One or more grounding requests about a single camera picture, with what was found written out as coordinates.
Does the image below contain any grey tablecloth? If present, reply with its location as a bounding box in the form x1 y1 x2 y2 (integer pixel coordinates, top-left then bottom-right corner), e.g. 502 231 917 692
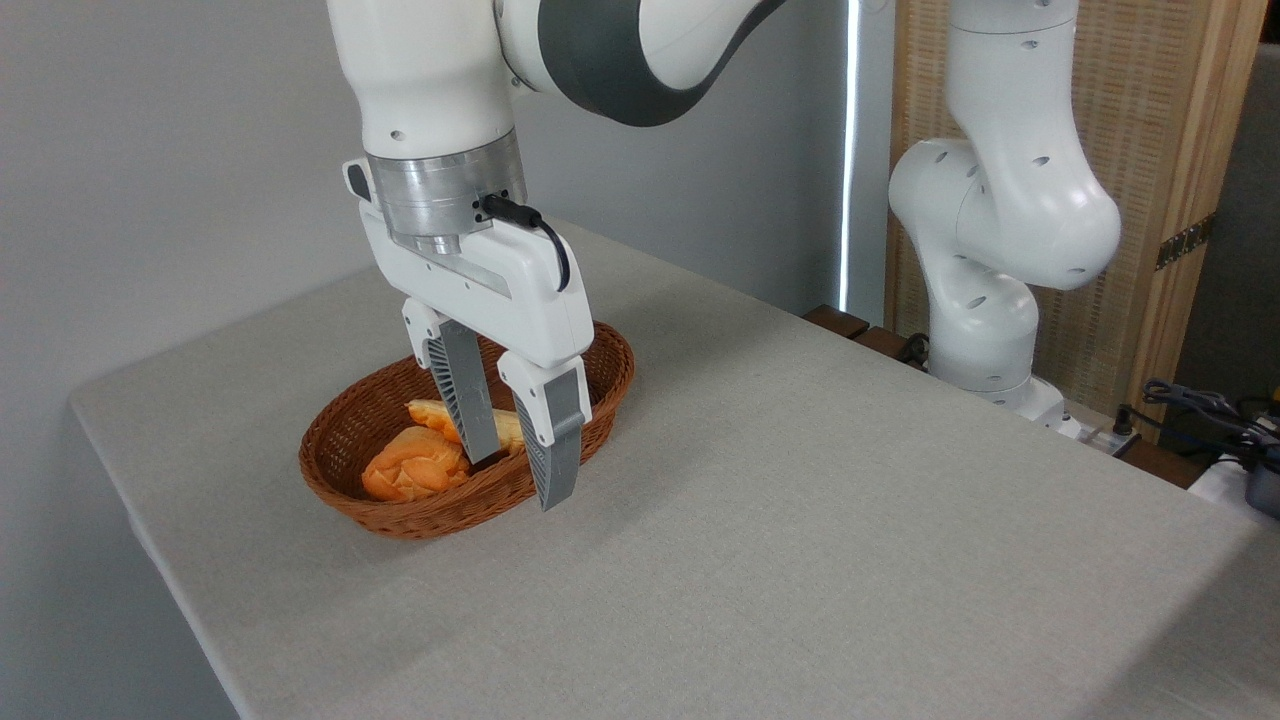
70 220 1280 720

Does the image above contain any pale yellow bread roll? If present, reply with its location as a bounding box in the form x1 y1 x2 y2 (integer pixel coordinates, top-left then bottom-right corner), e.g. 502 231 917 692
406 398 527 458

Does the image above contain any wood and rattan screen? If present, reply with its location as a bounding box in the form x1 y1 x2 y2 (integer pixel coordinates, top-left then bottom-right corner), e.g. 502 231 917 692
885 0 1271 446

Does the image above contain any brown wicker basket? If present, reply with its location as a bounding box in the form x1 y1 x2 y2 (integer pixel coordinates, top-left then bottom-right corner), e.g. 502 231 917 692
298 320 637 542

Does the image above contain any vertical light strip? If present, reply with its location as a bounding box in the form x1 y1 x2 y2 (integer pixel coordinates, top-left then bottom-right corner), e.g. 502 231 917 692
838 0 863 313

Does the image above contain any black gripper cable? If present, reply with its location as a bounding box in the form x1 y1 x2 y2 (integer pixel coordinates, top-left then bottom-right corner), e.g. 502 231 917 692
480 194 573 294

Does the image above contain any metal screen hinge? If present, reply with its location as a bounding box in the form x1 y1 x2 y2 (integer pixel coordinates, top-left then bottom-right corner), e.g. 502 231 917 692
1155 212 1219 272

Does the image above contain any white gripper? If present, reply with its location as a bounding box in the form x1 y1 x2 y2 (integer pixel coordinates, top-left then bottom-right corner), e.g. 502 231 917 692
343 158 596 513

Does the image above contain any black cable bundle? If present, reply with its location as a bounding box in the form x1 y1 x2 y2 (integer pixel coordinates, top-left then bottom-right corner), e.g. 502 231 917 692
1113 378 1280 473

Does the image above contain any orange bread bun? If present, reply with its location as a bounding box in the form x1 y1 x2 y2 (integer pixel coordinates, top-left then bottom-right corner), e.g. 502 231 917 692
361 426 472 504

